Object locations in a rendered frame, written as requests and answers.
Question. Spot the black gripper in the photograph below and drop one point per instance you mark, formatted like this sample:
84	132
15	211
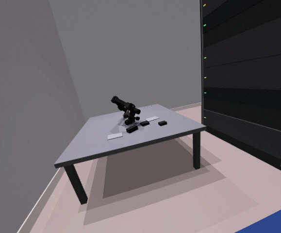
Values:
131	117

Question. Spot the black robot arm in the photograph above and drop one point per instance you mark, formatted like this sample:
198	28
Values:
124	106

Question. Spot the white flat rectangular plate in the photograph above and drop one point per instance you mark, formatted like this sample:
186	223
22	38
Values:
116	135

